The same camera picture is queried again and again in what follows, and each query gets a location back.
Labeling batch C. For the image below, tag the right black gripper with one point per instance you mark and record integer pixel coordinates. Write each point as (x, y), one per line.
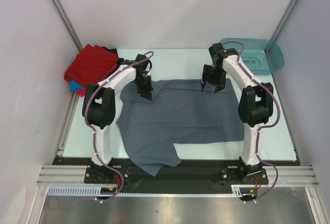
(219, 83)

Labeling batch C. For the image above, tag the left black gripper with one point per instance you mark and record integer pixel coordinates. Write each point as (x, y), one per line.
(146, 92)

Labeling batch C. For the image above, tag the grey blue polo shirt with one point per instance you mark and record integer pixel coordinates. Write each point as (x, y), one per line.
(180, 112)

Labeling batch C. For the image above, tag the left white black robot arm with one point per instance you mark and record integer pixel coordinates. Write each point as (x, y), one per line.
(99, 108)

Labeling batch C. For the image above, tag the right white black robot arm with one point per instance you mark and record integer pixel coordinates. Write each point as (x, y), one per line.
(254, 109)

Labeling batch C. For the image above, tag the black folded t shirt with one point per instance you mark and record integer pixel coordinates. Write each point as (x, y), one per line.
(114, 51)

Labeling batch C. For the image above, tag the teal transparent plastic bin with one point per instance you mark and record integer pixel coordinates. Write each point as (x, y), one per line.
(261, 56)

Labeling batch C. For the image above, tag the red folded t shirt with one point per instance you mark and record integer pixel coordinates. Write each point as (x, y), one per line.
(91, 65)

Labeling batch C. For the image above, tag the pink folded t shirt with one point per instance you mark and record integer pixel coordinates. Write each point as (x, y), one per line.
(81, 92)

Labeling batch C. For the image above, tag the blue folded t shirt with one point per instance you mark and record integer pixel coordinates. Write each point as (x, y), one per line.
(74, 86)

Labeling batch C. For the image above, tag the left aluminium side rail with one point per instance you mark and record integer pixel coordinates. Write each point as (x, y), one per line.
(62, 141)

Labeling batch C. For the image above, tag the aluminium side rail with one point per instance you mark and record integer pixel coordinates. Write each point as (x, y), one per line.
(286, 117)
(62, 141)

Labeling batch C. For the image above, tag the right aluminium side rail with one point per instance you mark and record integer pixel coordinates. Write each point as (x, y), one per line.
(286, 117)

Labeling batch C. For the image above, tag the right aluminium corner post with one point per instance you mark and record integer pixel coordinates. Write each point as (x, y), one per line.
(284, 19)

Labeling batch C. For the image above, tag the aluminium corner post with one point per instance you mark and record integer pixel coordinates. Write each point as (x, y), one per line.
(284, 19)
(67, 23)

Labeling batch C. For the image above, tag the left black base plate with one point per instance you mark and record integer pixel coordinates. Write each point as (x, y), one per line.
(101, 175)

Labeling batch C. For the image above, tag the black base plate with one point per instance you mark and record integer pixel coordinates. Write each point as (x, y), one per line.
(101, 175)
(232, 175)

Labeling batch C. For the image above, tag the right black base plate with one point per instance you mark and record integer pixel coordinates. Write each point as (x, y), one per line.
(232, 175)

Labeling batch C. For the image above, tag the right grey cable duct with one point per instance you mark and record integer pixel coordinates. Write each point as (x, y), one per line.
(245, 190)

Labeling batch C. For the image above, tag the grey cable duct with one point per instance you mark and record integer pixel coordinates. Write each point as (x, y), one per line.
(245, 190)
(91, 191)

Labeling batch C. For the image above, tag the aluminium front frame rail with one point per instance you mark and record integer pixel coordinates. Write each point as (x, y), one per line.
(288, 176)

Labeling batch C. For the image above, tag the left grey cable duct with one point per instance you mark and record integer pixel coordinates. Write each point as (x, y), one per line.
(91, 191)

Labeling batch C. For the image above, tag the left aluminium corner post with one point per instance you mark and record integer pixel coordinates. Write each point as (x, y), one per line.
(67, 23)

